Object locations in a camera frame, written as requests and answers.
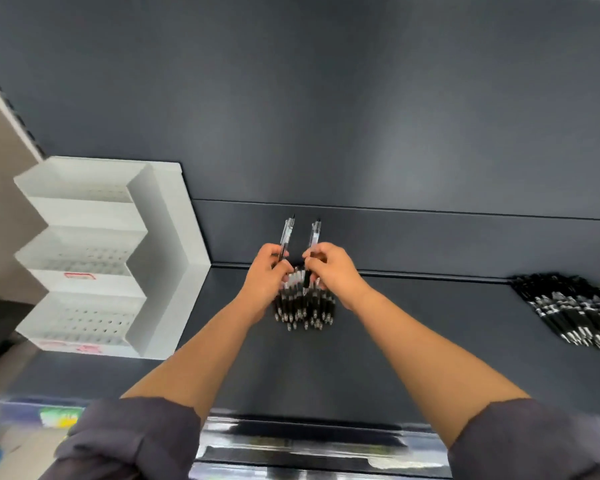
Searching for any person's right hand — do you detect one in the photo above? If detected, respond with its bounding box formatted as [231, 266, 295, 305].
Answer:
[302, 242, 373, 313]

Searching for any person's left hand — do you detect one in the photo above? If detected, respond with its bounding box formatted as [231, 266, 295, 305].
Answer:
[239, 243, 295, 325]

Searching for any row of clear-barrel pens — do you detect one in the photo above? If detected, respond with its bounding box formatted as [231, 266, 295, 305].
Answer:
[272, 267, 337, 331]

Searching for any clear-barrel black-grip pen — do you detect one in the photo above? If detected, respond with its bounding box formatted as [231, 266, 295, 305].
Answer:
[278, 214, 296, 263]
[303, 219, 323, 289]

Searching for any white tiered pen holder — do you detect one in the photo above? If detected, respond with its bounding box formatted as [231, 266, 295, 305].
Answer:
[13, 156, 212, 361]

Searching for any aligned bundle of black pens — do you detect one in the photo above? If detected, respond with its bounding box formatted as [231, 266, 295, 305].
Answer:
[509, 272, 600, 353]

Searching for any person's left forearm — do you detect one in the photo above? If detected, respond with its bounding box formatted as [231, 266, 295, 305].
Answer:
[121, 299, 259, 425]

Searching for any person's right forearm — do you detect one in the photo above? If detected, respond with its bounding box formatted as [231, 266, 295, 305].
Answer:
[355, 287, 531, 448]

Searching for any dark grey shelf unit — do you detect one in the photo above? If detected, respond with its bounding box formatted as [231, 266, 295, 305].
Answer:
[0, 0, 600, 480]

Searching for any grey left sleeve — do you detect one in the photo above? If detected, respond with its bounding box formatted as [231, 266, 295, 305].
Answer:
[39, 397, 203, 480]

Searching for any grey sleeve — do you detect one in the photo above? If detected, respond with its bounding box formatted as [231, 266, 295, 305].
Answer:
[39, 397, 203, 480]
[447, 398, 600, 480]

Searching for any yellow green price tag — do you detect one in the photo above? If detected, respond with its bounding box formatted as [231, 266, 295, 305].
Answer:
[39, 405, 83, 429]

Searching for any grey right sleeve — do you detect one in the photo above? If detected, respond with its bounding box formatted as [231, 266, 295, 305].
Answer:
[447, 398, 600, 480]

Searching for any white slotted shelf upright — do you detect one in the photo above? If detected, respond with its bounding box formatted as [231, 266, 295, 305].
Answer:
[0, 62, 46, 163]

